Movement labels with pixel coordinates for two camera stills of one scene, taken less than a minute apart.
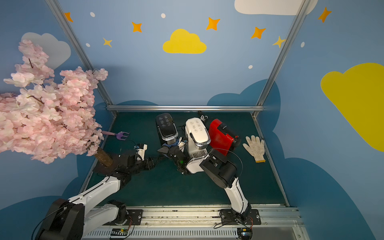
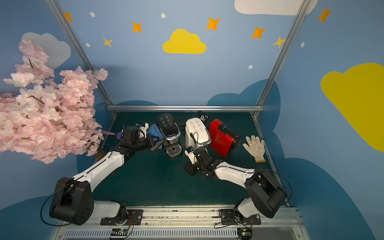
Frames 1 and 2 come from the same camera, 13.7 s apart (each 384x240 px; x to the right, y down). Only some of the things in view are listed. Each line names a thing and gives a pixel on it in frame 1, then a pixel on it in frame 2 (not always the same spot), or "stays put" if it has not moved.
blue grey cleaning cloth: [165, 147] -> [153, 129]
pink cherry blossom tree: [48, 120] stays put
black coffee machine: [167, 129] stays put
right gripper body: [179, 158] -> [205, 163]
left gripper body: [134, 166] -> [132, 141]
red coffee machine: [222, 139] stays put
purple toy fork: [119, 135] stays put
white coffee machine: [197, 139] stays put
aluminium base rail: [278, 222] stays put
